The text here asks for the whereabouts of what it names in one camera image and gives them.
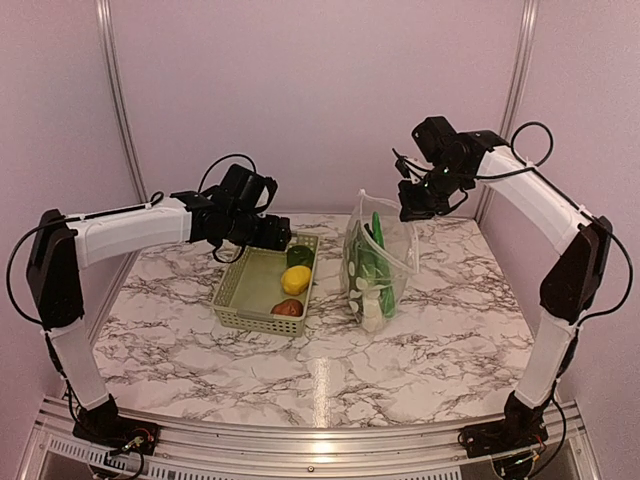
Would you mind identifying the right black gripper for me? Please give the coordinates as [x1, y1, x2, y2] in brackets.
[398, 159, 471, 221]

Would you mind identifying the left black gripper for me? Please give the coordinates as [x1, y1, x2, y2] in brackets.
[226, 209, 291, 251]

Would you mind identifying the dark green cucumber toy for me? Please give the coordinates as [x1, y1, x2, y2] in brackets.
[369, 211, 388, 270]

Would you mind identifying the clear zip top bag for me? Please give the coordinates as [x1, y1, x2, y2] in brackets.
[341, 190, 419, 332]

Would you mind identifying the green white bok choy toy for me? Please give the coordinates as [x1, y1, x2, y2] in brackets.
[342, 221, 392, 332]

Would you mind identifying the light green cucumber toy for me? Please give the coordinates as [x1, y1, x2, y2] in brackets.
[379, 279, 397, 319]

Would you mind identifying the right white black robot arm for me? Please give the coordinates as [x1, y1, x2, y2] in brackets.
[395, 117, 612, 458]

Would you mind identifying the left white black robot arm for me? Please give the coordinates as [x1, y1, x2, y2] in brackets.
[26, 187, 291, 446]

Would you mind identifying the pale green perforated basket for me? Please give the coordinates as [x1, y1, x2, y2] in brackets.
[212, 247, 312, 337]

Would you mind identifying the green bell pepper toy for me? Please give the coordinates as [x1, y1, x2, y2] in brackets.
[286, 244, 315, 269]

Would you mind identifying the yellow lemon toy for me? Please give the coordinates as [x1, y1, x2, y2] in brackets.
[281, 265, 312, 296]

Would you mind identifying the brown red potato toy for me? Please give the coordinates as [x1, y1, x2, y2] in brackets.
[270, 299, 304, 317]

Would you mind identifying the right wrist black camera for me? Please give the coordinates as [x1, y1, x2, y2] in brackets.
[411, 116, 457, 166]

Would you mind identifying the wrist black camera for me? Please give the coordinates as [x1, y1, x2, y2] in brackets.
[219, 164, 278, 214]
[411, 116, 457, 166]

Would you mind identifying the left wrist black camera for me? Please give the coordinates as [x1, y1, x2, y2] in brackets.
[219, 164, 278, 214]

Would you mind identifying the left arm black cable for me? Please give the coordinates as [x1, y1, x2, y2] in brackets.
[4, 153, 261, 326]

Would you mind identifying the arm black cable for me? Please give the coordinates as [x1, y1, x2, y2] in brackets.
[474, 120, 632, 326]
[4, 153, 261, 326]

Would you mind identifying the right aluminium frame post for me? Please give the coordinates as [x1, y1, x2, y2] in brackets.
[499, 0, 540, 139]

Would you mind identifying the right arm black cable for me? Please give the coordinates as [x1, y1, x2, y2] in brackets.
[474, 120, 632, 326]

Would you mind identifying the front aluminium rail base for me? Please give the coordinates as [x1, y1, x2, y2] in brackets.
[19, 394, 601, 480]

